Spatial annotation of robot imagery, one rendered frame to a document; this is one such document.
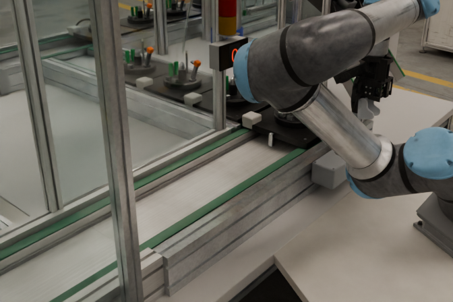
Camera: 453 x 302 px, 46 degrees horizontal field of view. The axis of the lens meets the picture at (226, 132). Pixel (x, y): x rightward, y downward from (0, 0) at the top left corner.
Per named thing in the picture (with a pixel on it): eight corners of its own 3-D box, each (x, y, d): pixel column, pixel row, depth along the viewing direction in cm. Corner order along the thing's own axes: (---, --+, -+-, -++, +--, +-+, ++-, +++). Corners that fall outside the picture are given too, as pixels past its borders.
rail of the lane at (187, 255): (370, 149, 172) (374, 118, 167) (169, 296, 111) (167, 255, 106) (354, 143, 175) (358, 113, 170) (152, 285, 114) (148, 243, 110)
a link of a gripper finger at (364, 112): (369, 134, 145) (373, 102, 141) (350, 128, 149) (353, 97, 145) (375, 130, 147) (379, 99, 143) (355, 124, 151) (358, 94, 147)
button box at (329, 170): (369, 162, 156) (372, 142, 153) (332, 190, 141) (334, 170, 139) (348, 154, 160) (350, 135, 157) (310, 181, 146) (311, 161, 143)
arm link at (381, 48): (354, 38, 138) (369, 32, 143) (352, 54, 140) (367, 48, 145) (381, 43, 133) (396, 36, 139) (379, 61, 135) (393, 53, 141)
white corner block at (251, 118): (261, 126, 166) (262, 114, 165) (253, 131, 163) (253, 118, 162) (250, 122, 169) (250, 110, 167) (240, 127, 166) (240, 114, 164)
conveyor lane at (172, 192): (345, 148, 172) (348, 120, 168) (149, 283, 115) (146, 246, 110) (274, 124, 189) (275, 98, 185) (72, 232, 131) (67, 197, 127)
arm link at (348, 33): (331, 7, 83) (431, -31, 118) (276, 29, 90) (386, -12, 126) (356, 76, 84) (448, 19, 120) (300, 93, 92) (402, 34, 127)
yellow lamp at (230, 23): (240, 32, 148) (240, 15, 146) (228, 36, 145) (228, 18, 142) (226, 29, 151) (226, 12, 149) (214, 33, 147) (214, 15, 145)
